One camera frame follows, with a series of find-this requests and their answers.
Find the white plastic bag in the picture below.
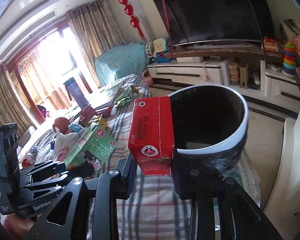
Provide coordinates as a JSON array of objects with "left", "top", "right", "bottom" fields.
[{"left": 54, "top": 128, "right": 87, "bottom": 159}]

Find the green milk carton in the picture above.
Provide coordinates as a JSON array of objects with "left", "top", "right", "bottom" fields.
[{"left": 64, "top": 123, "right": 118, "bottom": 172}]

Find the red milk carton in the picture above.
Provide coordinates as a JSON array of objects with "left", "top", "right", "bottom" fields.
[{"left": 128, "top": 96, "right": 174, "bottom": 176}]

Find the black white-rimmed trash bin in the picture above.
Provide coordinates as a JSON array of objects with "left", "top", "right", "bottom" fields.
[{"left": 169, "top": 85, "right": 249, "bottom": 176}]

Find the person's left hand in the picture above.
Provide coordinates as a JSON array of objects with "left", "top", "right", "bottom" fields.
[{"left": 3, "top": 214, "right": 35, "bottom": 239}]

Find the red crushed can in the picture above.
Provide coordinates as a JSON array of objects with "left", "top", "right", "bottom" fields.
[{"left": 21, "top": 153, "right": 36, "bottom": 168}]

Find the red apple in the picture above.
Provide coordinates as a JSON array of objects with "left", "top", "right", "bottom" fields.
[{"left": 52, "top": 117, "right": 70, "bottom": 134}]

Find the beige left curtain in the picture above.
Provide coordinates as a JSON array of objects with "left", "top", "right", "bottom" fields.
[{"left": 0, "top": 64, "right": 38, "bottom": 136}]

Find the beige curtain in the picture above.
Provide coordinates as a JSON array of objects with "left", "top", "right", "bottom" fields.
[
  {"left": 65, "top": 0, "right": 123, "bottom": 87},
  {"left": 0, "top": 64, "right": 38, "bottom": 136}
]

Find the plaid blanket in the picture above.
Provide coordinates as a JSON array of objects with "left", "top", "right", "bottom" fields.
[{"left": 18, "top": 74, "right": 261, "bottom": 239}]

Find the red snack bag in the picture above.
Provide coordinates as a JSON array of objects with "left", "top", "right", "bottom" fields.
[{"left": 78, "top": 105, "right": 100, "bottom": 127}]

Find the yellow snack bag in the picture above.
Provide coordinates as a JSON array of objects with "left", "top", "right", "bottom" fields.
[{"left": 89, "top": 115, "right": 107, "bottom": 130}]

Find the purple water bottle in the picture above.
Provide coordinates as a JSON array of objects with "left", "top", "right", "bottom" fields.
[{"left": 63, "top": 77, "right": 89, "bottom": 109}]

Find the white TV cabinet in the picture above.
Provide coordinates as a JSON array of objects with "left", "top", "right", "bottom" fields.
[{"left": 147, "top": 58, "right": 300, "bottom": 113}]

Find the green snack wrapper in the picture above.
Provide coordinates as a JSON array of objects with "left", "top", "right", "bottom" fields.
[{"left": 114, "top": 85, "right": 139, "bottom": 108}]

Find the light blue covered furniture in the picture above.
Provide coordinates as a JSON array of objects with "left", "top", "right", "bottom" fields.
[{"left": 94, "top": 42, "right": 149, "bottom": 87}]

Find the colourful toy phone box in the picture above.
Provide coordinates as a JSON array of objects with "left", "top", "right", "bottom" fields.
[{"left": 145, "top": 37, "right": 170, "bottom": 58}]

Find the beige right curtain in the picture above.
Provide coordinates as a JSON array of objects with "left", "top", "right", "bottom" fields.
[{"left": 65, "top": 0, "right": 123, "bottom": 87}]

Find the black television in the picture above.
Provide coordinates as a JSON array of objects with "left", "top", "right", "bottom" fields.
[{"left": 153, "top": 0, "right": 275, "bottom": 46}]

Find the red hanging lantern decoration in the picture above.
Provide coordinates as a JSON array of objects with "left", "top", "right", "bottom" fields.
[{"left": 118, "top": 0, "right": 146, "bottom": 41}]

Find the colourful stacking ring toy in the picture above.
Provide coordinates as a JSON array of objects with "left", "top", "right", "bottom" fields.
[{"left": 282, "top": 42, "right": 296, "bottom": 79}]

